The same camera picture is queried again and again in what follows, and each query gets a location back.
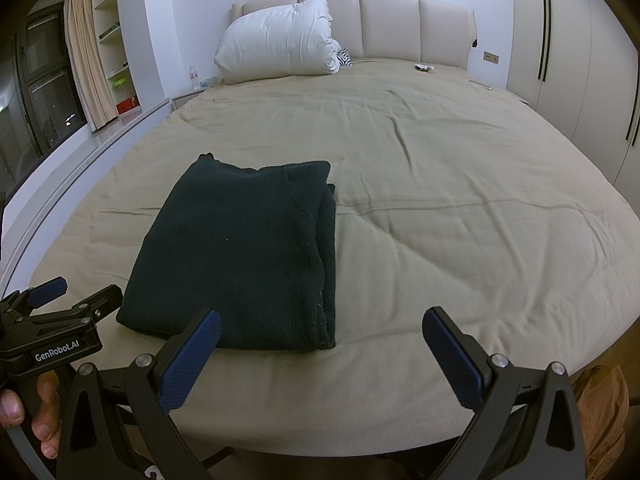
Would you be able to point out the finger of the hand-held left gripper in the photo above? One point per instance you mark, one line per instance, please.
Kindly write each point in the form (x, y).
(47, 291)
(102, 296)

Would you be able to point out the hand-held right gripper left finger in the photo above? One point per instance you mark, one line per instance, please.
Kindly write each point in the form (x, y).
(192, 360)

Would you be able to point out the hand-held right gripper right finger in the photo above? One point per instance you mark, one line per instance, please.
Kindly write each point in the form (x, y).
(455, 360)

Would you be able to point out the dark green sweater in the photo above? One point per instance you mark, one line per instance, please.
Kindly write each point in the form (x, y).
(240, 240)

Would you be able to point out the person's left hand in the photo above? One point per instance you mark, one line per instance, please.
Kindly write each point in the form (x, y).
(45, 425)

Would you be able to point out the bed with beige cover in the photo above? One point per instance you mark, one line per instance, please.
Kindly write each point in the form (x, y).
(450, 210)

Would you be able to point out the person's leg in brown pants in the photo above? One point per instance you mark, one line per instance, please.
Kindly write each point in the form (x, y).
(600, 410)

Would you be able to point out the red box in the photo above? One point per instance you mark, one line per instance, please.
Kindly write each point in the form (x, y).
(127, 105)

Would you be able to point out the dark window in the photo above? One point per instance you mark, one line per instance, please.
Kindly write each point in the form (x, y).
(45, 90)

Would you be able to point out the green plastic item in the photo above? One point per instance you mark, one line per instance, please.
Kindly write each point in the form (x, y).
(120, 80)

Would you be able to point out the beige curtain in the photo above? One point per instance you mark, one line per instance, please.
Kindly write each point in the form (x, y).
(87, 60)

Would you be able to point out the clear water bottle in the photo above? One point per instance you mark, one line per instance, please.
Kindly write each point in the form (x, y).
(194, 79)

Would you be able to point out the small white flat object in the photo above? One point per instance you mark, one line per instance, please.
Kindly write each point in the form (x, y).
(480, 84)

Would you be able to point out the small white gadget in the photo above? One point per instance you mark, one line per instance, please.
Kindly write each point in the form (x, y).
(424, 67)

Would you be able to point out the white pillow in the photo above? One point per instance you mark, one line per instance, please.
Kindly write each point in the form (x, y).
(280, 40)

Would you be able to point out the black white striped cloth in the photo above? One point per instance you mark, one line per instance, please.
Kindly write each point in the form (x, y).
(345, 59)

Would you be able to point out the white wardrobe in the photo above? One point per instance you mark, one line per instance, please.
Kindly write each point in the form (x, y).
(575, 60)

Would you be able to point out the beige padded headboard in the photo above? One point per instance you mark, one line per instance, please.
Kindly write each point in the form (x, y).
(390, 25)

